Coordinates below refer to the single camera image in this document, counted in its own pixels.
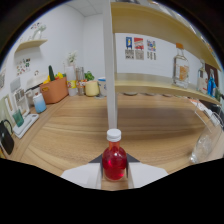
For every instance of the red white wall poster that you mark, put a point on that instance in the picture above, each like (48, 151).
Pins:
(138, 48)

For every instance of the orange storage basket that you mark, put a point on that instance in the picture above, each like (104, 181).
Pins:
(55, 91)

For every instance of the white vase with flowers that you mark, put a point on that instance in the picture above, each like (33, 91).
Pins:
(70, 78)

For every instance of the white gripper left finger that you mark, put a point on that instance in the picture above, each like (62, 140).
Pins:
(85, 175)

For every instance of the blue yellow wall poster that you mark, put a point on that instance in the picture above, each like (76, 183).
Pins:
(129, 48)

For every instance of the small red liquid bottle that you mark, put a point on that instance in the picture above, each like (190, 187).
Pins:
(114, 163)

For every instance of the yellow cup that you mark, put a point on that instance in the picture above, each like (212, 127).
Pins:
(92, 89)

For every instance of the white wood two-tier rack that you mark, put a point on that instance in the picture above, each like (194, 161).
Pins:
(110, 66)

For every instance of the clear bottle orange cap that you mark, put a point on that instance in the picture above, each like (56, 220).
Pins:
(181, 70)

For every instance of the white kitchen scale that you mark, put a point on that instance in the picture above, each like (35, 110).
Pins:
(28, 125)

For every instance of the green leafy plant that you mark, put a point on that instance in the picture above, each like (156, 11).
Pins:
(89, 76)

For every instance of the multicolour wall poster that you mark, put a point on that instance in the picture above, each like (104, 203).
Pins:
(151, 50)

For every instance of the white and blue cup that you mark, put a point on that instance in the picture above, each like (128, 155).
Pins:
(39, 104)

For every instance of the black bag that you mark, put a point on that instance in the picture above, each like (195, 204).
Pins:
(6, 140)

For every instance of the clear glass with ice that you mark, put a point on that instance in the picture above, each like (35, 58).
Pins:
(206, 143)

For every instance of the wooden wall shelf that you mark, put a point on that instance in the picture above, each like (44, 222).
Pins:
(31, 45)

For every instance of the teal cup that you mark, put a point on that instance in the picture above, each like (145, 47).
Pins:
(18, 118)

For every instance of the dark green vegetable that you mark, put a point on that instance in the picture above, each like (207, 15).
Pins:
(51, 73)

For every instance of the white printed mug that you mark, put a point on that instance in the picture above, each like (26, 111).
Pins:
(101, 88)

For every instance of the white decor figure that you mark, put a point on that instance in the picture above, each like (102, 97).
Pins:
(39, 31)

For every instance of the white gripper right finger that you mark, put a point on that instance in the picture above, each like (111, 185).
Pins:
(145, 174)

